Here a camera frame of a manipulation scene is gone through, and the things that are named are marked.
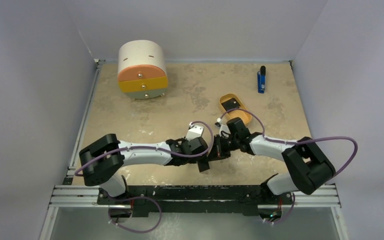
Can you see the round mini drawer cabinet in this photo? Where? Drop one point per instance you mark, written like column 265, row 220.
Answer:
column 141, row 72

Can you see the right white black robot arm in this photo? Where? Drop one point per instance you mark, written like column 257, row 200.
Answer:
column 308, row 167

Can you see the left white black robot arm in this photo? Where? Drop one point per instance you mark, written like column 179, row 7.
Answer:
column 101, row 160

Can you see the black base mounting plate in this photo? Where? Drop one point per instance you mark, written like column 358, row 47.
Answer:
column 248, row 200

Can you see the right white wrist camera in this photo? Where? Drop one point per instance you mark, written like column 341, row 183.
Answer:
column 222, row 128

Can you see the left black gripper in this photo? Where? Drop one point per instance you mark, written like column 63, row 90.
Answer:
column 192, row 160

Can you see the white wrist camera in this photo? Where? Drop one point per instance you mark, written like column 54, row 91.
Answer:
column 194, row 131
column 222, row 128

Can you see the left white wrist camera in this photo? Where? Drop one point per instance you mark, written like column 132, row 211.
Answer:
column 194, row 131

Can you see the tan oval tray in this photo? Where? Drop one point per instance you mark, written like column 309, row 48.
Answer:
column 241, row 112

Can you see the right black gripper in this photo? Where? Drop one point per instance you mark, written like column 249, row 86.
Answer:
column 224, row 144

